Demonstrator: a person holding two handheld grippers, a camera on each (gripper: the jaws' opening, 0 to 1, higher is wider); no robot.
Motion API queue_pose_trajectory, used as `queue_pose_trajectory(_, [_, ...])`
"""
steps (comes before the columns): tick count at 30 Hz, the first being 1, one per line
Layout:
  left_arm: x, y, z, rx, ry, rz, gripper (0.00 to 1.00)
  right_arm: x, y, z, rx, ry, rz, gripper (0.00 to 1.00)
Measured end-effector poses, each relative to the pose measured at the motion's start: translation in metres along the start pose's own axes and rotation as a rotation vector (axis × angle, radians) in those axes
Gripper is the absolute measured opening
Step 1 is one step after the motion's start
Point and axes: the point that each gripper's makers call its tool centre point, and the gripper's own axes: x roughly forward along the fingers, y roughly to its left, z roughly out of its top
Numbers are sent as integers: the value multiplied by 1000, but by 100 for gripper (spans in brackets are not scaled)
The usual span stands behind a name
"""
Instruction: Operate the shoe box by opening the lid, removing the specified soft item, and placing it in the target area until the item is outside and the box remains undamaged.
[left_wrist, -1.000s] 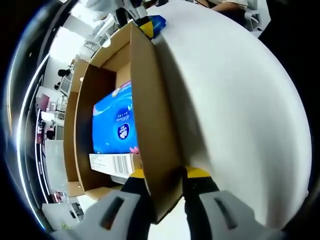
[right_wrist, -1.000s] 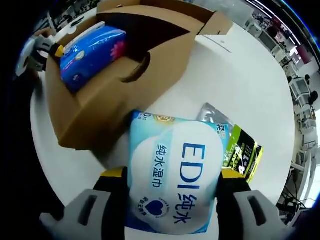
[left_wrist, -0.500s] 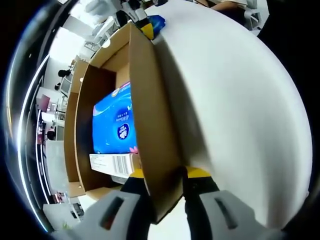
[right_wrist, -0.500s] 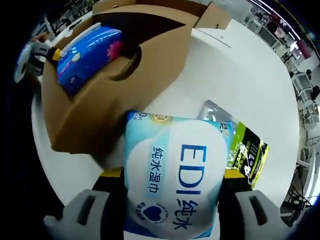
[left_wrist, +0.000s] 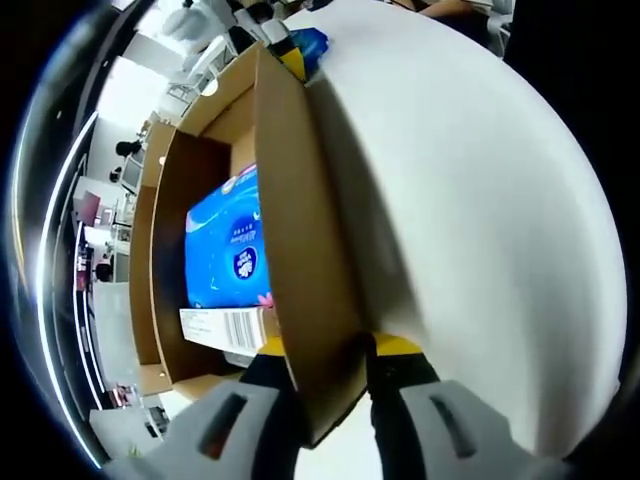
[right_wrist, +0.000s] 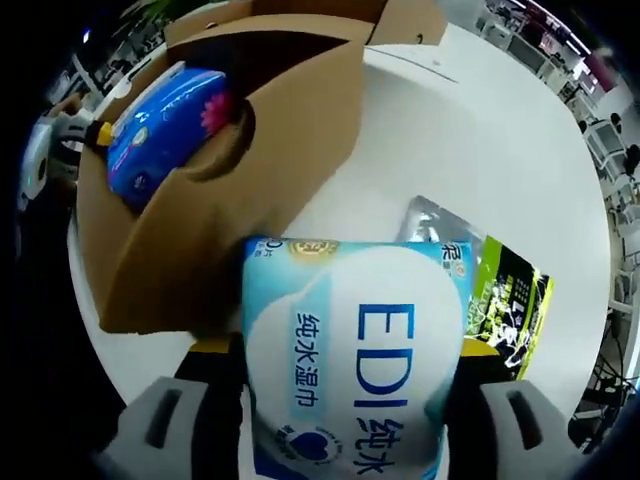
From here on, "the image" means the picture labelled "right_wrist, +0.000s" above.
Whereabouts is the white blue wet wipes pack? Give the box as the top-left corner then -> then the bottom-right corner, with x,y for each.
241,236 -> 475,480

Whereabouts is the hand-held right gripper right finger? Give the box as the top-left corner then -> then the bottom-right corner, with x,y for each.
438,340 -> 592,480

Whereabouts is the brown cardboard shoe box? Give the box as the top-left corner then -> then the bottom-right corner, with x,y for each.
73,0 -> 447,337

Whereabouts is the grey green sachet soft item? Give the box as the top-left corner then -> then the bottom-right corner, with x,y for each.
398,194 -> 556,380

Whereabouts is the blue tissue pack soft item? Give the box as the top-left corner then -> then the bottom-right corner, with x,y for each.
104,61 -> 240,211

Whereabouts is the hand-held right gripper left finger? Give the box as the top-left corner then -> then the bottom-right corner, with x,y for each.
98,337 -> 246,480

